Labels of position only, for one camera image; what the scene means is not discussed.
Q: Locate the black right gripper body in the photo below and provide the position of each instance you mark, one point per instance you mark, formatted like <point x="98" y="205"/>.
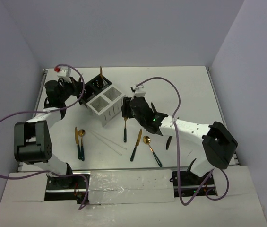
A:
<point x="128" y="111"/>

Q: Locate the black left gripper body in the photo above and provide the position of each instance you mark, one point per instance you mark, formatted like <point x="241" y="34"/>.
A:
<point x="68" y="89"/>

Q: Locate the gold fork green handle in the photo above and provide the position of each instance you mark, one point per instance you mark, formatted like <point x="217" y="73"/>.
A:
<point x="125" y="130"/>

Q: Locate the gold spoon green handle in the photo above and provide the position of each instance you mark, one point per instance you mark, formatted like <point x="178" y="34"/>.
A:
<point x="147" y="140"/>
<point x="81" y="133"/>

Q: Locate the gold knife green handle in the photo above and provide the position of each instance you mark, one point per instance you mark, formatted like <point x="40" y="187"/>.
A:
<point x="101" y="72"/>
<point x="77" y="143"/>
<point x="136" y="145"/>

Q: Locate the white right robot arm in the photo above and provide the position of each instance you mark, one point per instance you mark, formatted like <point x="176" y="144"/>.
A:
<point x="217" y="142"/>

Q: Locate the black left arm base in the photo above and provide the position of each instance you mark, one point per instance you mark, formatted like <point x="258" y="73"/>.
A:
<point x="67" y="189"/>

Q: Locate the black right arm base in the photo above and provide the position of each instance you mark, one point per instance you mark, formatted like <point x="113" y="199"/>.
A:
<point x="190" y="183"/>

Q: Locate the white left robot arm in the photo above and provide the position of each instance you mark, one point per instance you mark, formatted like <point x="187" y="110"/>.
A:
<point x="32" y="141"/>

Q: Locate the white utensil caddy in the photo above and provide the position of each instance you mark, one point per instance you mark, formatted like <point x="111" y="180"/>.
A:
<point x="107" y="104"/>

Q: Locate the black utensil caddy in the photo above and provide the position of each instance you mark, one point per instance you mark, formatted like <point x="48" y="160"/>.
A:
<point x="94" y="87"/>

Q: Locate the white chopstick upper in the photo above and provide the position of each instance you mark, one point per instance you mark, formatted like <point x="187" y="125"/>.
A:
<point x="119" y="145"/>

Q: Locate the white chopstick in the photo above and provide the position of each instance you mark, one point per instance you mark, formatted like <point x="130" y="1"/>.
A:
<point x="106" y="143"/>
<point x="119" y="145"/>

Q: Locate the black knife lower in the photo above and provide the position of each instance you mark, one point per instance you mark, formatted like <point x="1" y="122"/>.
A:
<point x="168" y="142"/>

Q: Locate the white chopstick lower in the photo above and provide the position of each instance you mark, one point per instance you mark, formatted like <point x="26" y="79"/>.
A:
<point x="106" y="143"/>

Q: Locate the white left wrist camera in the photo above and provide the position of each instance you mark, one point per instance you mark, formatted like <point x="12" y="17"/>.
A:
<point x="63" y="72"/>

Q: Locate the aluminium table rail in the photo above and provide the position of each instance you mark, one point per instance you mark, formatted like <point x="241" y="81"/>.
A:
<point x="22" y="167"/>

